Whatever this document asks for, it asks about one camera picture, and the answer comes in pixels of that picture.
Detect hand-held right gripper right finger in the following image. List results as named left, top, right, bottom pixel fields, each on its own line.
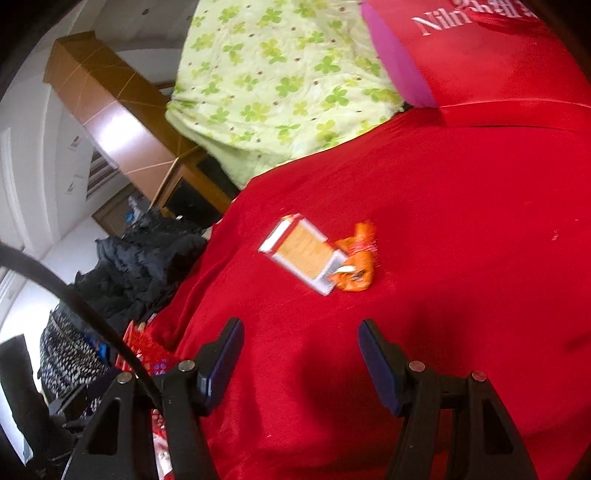
left=358, top=318, right=539, bottom=480

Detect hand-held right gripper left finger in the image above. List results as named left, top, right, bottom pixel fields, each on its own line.
left=60, top=318, right=245, bottom=480

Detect orange snack wrapper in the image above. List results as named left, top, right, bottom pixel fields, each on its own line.
left=333, top=222, right=377, bottom=294

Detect orange and white carton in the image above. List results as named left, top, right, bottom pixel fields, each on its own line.
left=257, top=213, right=347, bottom=297

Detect red patterned packages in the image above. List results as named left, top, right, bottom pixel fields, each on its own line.
left=115, top=320, right=178, bottom=480

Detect black jacket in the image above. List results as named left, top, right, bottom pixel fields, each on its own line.
left=74, top=208, right=208, bottom=324

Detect red blanket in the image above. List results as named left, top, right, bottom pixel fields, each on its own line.
left=148, top=99, right=591, bottom=480

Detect black white-speckled bag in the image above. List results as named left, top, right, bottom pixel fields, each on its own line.
left=39, top=309, right=112, bottom=398

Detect green clover print quilt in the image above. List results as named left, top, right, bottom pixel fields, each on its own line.
left=165, top=0, right=407, bottom=190

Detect wooden cabinet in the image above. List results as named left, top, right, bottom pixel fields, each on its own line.
left=44, top=30, right=236, bottom=222

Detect red paper bag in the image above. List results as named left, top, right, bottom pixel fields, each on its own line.
left=360, top=0, right=591, bottom=132

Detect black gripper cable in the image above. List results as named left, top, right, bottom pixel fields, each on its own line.
left=0, top=244, right=169, bottom=430

